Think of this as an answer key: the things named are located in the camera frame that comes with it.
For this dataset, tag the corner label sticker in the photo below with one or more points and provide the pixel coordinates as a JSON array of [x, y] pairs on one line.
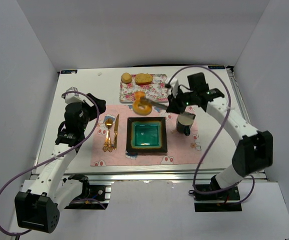
[[68, 71], [216, 67]]

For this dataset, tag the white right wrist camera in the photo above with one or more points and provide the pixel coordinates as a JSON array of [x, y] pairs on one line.
[[174, 84]]

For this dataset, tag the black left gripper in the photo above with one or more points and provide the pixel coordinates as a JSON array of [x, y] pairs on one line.
[[94, 106]]

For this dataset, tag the steel serving tongs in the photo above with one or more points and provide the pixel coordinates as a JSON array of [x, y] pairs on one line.
[[145, 100]]

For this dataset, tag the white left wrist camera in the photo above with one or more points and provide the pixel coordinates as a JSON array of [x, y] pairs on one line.
[[72, 96]]

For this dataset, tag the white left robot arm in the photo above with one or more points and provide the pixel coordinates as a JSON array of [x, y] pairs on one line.
[[39, 207]]

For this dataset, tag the gold fork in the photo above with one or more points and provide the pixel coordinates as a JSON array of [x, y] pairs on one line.
[[107, 147]]

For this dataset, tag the right corner label sticker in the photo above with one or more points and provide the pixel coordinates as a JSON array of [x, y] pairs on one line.
[[216, 67]]

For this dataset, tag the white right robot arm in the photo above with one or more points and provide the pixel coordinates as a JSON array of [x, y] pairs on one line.
[[215, 104]]

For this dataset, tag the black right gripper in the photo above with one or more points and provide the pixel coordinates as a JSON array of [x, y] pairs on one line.
[[174, 106]]

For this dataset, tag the pink bunny placemat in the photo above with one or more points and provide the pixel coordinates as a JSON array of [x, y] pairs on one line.
[[181, 149]]

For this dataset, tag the teal square plate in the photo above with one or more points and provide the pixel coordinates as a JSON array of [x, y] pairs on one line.
[[146, 135]]

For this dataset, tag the seeded bread slice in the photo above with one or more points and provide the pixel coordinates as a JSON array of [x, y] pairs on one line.
[[143, 79]]

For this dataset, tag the floral serving tray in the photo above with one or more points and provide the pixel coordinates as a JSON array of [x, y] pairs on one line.
[[155, 91]]

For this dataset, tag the orange ring doughnut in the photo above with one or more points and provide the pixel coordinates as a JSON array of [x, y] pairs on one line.
[[138, 107]]

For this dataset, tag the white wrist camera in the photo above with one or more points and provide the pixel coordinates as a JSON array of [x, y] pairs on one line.
[[72, 96], [174, 84]]

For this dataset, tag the round pale bun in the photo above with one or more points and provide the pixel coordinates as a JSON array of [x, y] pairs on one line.
[[126, 78]]

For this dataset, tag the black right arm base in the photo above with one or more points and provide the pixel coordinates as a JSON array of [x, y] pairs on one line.
[[227, 201]]

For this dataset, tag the green ceramic mug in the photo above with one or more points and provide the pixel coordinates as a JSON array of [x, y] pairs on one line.
[[184, 123]]

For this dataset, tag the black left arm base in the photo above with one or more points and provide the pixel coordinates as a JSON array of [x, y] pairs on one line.
[[89, 192]]

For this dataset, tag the gold knife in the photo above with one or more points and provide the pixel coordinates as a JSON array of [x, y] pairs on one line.
[[116, 127]]

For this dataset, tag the left corner label sticker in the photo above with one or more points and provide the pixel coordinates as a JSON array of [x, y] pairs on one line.
[[68, 71]]

